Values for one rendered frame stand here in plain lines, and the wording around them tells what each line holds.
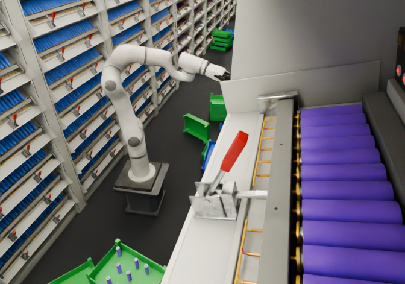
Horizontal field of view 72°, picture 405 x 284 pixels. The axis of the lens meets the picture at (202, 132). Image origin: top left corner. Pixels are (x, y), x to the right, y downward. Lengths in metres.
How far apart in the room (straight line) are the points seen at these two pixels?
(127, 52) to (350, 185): 1.38
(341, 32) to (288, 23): 0.06
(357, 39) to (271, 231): 0.24
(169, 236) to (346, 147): 1.85
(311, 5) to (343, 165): 0.18
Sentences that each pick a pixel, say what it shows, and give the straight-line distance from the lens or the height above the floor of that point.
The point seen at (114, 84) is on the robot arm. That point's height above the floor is 1.06.
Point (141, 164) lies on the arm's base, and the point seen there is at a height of 0.44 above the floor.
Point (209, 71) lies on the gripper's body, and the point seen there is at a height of 1.09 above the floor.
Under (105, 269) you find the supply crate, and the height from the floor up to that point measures 0.40.
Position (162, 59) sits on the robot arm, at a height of 1.16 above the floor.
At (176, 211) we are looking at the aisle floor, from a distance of 2.19.
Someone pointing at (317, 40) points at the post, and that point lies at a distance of 0.36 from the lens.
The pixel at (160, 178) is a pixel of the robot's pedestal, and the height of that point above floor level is 0.28.
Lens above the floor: 1.70
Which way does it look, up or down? 35 degrees down
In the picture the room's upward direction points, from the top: 1 degrees clockwise
